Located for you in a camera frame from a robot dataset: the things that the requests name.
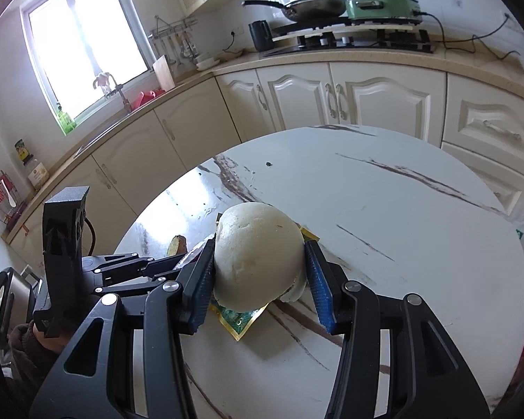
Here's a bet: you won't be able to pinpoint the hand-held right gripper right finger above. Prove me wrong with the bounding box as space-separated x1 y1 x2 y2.
304 240 492 419

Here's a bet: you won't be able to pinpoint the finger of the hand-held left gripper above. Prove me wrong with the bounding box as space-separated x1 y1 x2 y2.
94 271 182 303
92 251 188 275

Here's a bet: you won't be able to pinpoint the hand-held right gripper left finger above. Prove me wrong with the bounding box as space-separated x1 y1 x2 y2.
28 239 217 419

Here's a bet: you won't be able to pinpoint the clear plastic wrapper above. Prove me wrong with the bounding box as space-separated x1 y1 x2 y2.
175 239 214 271

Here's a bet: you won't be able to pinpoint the white steamed bun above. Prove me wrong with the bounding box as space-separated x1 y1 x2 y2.
212 203 308 313

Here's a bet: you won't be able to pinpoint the person's left forearm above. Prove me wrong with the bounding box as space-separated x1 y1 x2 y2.
2 323 64 387

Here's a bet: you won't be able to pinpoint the person's left hand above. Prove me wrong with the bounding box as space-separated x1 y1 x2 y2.
31 321 68 352

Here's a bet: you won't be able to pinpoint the sweet potato piece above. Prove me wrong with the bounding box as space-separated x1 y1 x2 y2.
167 235 188 257

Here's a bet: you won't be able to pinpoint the grey appliance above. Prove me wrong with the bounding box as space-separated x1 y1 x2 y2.
0 266 42 350

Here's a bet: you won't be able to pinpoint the large clear jar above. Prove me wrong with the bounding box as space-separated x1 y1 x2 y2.
26 157 51 190

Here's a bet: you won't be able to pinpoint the red utensil stand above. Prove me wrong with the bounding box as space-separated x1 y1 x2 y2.
0 170 24 228

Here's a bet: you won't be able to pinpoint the round marble table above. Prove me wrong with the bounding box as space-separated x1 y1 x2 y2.
114 126 524 419

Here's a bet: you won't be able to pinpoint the green bottle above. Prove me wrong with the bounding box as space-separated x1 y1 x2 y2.
56 104 77 135

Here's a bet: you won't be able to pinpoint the steel faucet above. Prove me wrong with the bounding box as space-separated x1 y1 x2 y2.
109 74 134 112

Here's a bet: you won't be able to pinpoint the red dish rack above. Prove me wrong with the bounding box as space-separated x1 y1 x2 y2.
131 88 164 108

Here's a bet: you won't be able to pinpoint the pink cloth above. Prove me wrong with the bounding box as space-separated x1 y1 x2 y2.
93 71 114 94

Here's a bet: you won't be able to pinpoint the wooden cutting board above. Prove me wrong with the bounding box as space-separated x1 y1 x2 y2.
152 54 176 92

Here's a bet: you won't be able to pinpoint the cream lower cabinets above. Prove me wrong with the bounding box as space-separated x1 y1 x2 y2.
6 59 524 271

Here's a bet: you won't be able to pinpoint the sliding window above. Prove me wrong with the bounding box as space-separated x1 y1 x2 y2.
20 0 151 123

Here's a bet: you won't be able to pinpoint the stack of white bowls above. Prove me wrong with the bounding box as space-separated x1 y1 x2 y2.
196 52 221 71

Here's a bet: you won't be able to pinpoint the black gas stove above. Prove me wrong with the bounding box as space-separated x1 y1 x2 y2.
262 26 439 57

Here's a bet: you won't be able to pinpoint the black kettle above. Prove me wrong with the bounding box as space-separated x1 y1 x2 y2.
250 20 274 52

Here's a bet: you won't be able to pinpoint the black wok with lid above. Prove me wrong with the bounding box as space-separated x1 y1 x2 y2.
243 0 348 22

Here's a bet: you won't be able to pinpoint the green electric cooker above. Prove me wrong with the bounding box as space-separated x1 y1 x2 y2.
347 0 422 20

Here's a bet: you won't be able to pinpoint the wall utensil rail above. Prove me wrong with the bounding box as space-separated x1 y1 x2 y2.
148 15 199 68

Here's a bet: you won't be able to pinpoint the wall socket with thin cable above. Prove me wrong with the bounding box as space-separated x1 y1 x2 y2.
223 26 246 53

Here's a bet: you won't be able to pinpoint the black power cable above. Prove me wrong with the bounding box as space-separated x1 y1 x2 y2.
419 11 521 59

